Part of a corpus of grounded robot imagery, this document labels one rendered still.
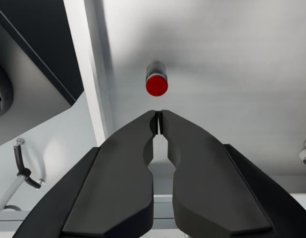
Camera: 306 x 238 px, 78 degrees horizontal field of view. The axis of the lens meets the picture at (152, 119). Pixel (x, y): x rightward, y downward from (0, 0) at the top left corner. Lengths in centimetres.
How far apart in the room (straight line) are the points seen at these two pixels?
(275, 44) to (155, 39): 13
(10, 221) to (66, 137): 56
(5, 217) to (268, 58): 145
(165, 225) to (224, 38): 106
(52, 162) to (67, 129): 38
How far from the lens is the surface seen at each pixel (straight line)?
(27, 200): 224
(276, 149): 33
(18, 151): 166
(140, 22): 21
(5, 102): 40
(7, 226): 144
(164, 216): 120
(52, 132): 153
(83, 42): 23
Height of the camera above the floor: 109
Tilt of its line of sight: 58 degrees down
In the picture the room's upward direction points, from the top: 180 degrees counter-clockwise
